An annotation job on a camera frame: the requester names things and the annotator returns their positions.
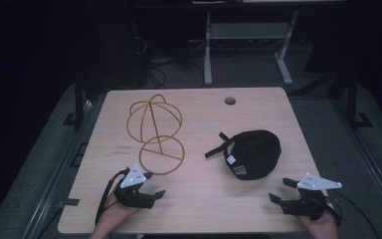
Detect black metal stand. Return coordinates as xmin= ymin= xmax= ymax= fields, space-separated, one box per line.
xmin=344 ymin=70 xmax=374 ymax=130
xmin=63 ymin=74 xmax=91 ymax=130

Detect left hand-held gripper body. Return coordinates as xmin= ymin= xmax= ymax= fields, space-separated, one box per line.
xmin=113 ymin=162 xmax=157 ymax=210

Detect black cap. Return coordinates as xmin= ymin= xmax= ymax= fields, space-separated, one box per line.
xmin=204 ymin=128 xmax=283 ymax=181

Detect metal frame rail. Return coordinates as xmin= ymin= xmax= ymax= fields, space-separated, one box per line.
xmin=21 ymin=96 xmax=108 ymax=239
xmin=329 ymin=98 xmax=382 ymax=232

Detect grey metal desk frame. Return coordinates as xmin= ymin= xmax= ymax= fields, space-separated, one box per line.
xmin=203 ymin=9 xmax=300 ymax=87

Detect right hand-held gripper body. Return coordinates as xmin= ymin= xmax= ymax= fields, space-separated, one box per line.
xmin=280 ymin=171 xmax=343 ymax=221

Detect gold wire hat stand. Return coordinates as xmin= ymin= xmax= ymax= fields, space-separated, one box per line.
xmin=125 ymin=94 xmax=186 ymax=176

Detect person's right hand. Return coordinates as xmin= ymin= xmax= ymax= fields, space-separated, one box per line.
xmin=294 ymin=202 xmax=342 ymax=239

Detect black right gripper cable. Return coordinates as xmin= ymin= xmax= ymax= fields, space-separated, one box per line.
xmin=324 ymin=189 xmax=381 ymax=239

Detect dark tape strip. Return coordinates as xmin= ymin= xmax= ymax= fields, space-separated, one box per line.
xmin=57 ymin=197 xmax=81 ymax=209

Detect person's left hand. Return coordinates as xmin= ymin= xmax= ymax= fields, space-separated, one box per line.
xmin=99 ymin=190 xmax=140 ymax=232

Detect bundle of floor cables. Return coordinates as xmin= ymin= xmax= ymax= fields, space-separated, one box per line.
xmin=143 ymin=54 xmax=207 ymax=90

